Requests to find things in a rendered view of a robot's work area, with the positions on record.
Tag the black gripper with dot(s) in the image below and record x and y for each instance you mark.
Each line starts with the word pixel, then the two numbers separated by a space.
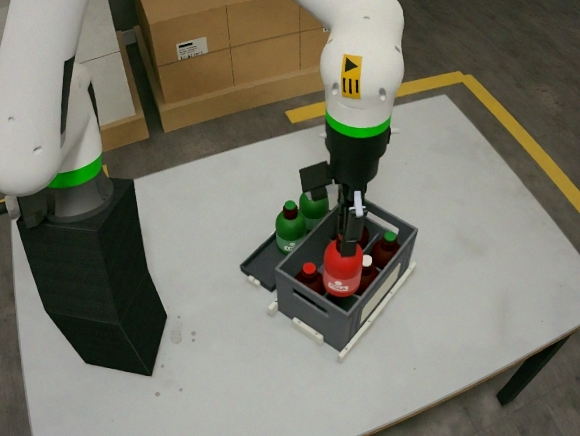
pixel 351 196

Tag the grey divided crate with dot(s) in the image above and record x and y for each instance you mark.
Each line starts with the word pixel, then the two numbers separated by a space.
pixel 340 327

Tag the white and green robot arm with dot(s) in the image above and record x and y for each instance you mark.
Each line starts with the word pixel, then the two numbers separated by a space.
pixel 360 70

